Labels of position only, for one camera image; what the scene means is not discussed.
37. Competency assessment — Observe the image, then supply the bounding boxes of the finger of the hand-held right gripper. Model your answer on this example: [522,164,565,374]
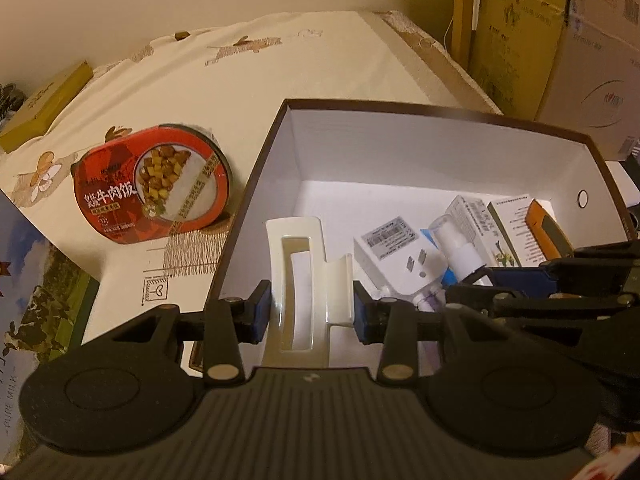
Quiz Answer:
[487,241,640,295]
[444,284,640,377]

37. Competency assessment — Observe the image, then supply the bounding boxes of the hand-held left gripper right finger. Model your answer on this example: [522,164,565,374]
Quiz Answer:
[352,280,506,387]

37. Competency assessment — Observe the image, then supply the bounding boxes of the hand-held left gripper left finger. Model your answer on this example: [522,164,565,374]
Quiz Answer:
[82,280,273,389]

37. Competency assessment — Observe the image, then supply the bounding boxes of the white spray bottle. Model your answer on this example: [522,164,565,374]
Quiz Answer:
[429,214,485,281]

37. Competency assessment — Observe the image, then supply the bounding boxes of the white printed carton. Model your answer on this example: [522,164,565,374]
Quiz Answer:
[446,195,501,267]

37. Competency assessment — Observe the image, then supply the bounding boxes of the cream plastic hair claw clip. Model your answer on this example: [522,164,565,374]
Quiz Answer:
[262,215,354,369]

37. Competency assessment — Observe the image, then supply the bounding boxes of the brown box with white inside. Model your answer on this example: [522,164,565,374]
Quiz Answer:
[189,99,639,377]

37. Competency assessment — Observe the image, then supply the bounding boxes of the green and white medicine box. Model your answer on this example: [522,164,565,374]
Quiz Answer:
[487,199,548,267]

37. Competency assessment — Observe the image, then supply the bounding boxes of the white power plug adapter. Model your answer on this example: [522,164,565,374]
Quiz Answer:
[354,216,447,304]

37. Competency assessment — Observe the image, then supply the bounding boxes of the orange and grey device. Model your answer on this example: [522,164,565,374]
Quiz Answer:
[524,199,575,261]

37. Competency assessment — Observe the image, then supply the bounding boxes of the blue flat packet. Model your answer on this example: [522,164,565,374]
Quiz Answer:
[420,227,461,286]

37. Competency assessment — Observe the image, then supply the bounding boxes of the red instant meal bowl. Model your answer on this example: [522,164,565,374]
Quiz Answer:
[72,124,235,245]

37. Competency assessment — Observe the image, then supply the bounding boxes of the blue milk carton box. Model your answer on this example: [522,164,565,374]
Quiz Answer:
[0,190,102,461]

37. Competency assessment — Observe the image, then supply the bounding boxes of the large printed cardboard box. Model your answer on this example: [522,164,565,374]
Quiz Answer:
[535,0,640,162]

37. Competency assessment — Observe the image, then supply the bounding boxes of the flat leaning cardboard sheet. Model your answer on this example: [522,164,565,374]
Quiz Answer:
[452,0,572,122]

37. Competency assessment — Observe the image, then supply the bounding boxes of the cream printed tablecloth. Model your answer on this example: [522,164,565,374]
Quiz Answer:
[0,10,504,377]

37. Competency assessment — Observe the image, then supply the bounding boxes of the olive flat gift box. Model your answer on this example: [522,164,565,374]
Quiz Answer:
[0,61,94,154]

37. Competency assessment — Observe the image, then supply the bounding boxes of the pile of black cables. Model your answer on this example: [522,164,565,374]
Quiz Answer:
[0,82,27,124]

